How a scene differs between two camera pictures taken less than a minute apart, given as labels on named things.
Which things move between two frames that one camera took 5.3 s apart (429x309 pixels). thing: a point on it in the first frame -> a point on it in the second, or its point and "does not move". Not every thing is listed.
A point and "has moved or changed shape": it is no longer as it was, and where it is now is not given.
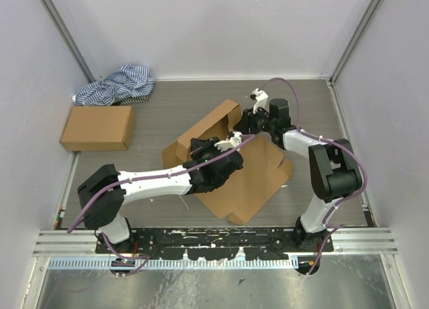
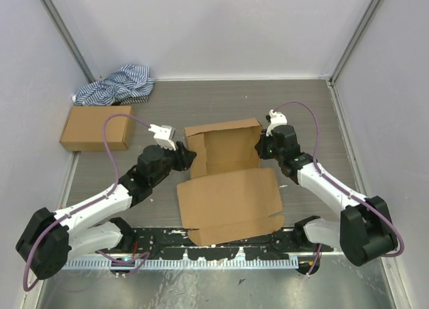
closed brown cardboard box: (97, 128) does not move
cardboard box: (255, 188) has moved or changed shape
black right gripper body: (259, 121) -> (267, 149)
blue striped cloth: (130, 85) does not move
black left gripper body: (203, 151) -> (169, 160)
